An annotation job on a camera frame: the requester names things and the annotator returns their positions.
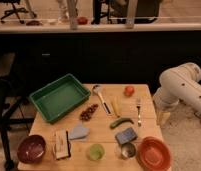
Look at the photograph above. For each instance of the dark red bowl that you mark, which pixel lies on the dark red bowl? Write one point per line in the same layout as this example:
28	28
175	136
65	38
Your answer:
32	149

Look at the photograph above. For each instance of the wooden brush block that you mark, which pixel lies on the wooden brush block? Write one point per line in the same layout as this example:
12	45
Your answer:
62	145

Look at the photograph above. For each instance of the silver spoon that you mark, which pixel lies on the silver spoon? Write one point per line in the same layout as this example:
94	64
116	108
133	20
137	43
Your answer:
98	91

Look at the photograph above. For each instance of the orange plastic bowl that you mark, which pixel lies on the orange plastic bowl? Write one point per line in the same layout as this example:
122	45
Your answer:
154	155

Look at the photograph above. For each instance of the background swivel chair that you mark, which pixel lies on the background swivel chair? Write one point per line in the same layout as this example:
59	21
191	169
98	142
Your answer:
17	11

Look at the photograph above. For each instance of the silver fork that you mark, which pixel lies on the silver fork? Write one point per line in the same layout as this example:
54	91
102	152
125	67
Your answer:
138	106

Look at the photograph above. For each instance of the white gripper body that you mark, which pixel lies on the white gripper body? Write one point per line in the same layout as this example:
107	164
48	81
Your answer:
162	117

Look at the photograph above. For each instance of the green plastic tray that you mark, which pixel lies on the green plastic tray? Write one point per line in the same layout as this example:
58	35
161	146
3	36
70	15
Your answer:
56	99

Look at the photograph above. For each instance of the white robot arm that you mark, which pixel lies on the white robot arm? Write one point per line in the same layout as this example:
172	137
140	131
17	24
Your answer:
177	83

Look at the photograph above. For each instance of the small metal cup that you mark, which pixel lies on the small metal cup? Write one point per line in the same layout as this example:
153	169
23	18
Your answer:
128	150

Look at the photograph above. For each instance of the yellow stick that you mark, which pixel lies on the yellow stick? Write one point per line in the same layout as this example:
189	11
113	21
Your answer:
115	107

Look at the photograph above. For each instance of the bunch of dark grapes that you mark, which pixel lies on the bunch of dark grapes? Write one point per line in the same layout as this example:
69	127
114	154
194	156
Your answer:
86	115

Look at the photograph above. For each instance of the red tomato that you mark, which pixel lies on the red tomato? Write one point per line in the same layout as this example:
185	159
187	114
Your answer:
129	91

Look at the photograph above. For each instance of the blue sponge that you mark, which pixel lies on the blue sponge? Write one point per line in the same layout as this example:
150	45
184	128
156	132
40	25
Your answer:
126	136

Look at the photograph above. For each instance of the green plastic cup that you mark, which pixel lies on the green plastic cup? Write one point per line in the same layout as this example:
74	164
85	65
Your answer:
95	152

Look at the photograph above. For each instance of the red object on shelf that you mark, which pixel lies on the red object on shelf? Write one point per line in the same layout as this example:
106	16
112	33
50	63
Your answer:
82	20

